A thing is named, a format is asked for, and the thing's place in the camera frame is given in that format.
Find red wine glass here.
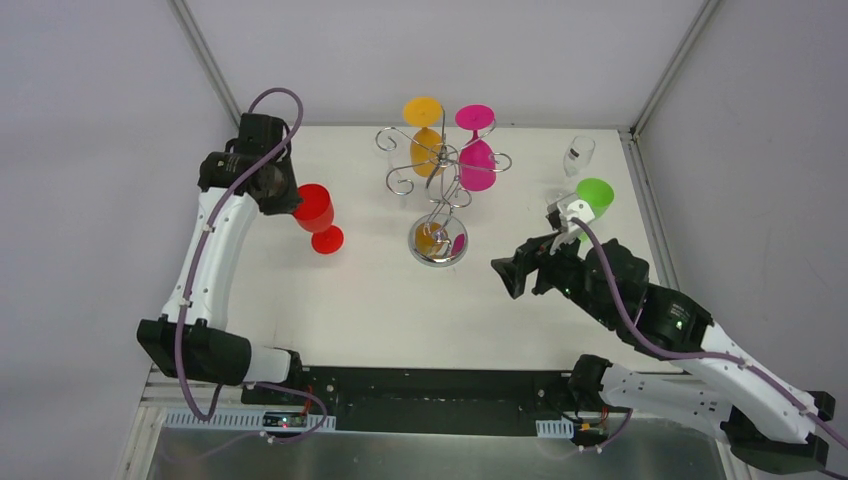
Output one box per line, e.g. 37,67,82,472
293,183,344,255

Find green wine glass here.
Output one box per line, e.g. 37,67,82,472
576,178,615,227

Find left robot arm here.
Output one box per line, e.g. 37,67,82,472
137,113,305,405

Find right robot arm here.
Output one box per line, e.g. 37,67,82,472
491,235,835,475

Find chrome wine glass rack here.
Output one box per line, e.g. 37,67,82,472
374,121,513,267

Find magenta wine glass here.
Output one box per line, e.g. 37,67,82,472
455,104,496,192

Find orange wine glass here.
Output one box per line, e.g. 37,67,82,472
402,96,444,178

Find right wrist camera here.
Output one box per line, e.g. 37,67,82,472
546,192,596,253

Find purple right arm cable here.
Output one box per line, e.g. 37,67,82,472
536,217,848,458

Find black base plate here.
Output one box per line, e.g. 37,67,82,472
241,366,634,439

